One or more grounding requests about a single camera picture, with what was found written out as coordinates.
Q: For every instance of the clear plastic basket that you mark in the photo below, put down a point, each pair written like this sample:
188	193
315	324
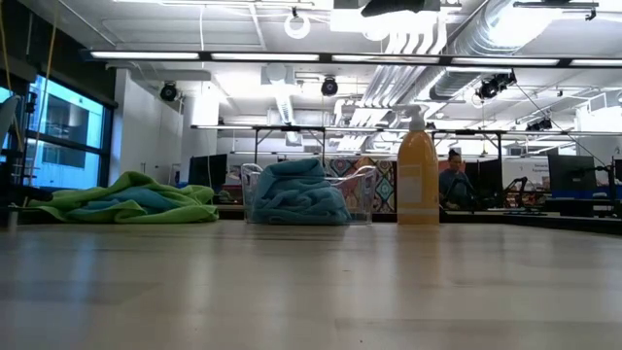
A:
362	194

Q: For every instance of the large glass window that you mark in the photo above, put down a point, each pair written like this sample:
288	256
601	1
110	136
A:
73	126

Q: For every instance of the black ceiling spotlight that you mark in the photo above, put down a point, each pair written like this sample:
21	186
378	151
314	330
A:
329	86
491	87
539	125
168	92

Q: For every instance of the orange spray bottle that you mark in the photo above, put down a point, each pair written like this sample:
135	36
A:
418	170

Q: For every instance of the black computer monitor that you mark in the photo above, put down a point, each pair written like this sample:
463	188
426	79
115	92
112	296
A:
209	172
573	172

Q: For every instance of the black beam with light strips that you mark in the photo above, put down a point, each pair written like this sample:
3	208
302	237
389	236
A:
262	57

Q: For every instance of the person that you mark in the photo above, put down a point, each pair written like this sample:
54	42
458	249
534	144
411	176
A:
454	185

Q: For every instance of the black background table frame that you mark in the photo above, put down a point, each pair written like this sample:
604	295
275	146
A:
291	128

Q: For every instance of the blue microfiber towel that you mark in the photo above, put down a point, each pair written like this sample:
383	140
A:
136	198
311	209
291	177

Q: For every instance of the bright green microfiber towel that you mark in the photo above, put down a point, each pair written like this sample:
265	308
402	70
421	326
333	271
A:
160	215

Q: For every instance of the silver ventilation duct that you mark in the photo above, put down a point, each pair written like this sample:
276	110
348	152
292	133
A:
505	29

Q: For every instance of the colourful patterned panel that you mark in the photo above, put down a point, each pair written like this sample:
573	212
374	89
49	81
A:
384	189

